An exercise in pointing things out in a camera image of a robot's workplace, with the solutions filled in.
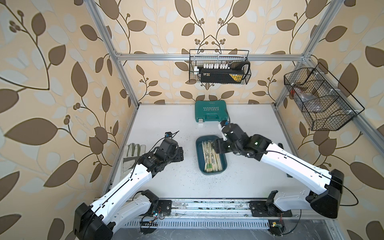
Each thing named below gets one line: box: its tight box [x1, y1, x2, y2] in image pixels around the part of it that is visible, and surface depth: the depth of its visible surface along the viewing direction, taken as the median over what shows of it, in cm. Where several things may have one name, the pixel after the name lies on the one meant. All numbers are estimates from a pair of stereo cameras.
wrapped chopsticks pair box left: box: [201, 141, 214, 173], surface depth 91 cm
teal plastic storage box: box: [195, 135, 228, 175], surface depth 88 cm
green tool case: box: [194, 100, 228, 123], surface depth 114 cm
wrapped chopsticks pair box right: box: [211, 142, 223, 172], surface depth 90 cm
